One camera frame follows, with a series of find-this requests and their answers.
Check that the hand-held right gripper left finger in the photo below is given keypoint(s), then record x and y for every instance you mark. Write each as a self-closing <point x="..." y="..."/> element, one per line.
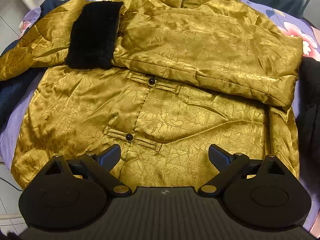
<point x="110" y="156"/>

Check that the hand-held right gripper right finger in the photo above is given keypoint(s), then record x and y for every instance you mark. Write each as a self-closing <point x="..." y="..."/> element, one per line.
<point x="219" y="158"/>

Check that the gold satin jacket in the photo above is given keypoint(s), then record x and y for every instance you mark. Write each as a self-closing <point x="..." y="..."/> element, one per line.
<point x="187" y="55"/>

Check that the purple floral bedsheet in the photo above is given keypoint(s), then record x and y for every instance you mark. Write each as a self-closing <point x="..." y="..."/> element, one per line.
<point x="15" y="122"/>

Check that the black ribbed garment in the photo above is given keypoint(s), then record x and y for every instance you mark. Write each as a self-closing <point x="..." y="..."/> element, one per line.
<point x="308" y="100"/>

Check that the navy blue garment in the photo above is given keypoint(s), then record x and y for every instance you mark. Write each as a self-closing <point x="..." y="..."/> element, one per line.
<point x="15" y="90"/>

